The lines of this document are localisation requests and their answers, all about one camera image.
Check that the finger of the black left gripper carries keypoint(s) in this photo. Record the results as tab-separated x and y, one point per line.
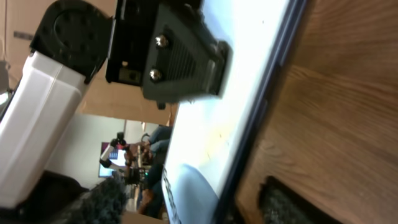
184	60

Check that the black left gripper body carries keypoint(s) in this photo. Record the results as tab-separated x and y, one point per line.
131	35

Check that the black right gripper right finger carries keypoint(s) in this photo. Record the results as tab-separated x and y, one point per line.
279	204

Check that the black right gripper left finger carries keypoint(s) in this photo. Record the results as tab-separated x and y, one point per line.
104	204

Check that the blue Samsung Galaxy smartphone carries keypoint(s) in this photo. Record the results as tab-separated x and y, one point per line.
213	136

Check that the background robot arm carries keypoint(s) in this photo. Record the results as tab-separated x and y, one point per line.
113	155

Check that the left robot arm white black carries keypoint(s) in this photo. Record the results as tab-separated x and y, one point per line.
69	48

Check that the background person seated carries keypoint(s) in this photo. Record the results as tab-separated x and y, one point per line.
151	198

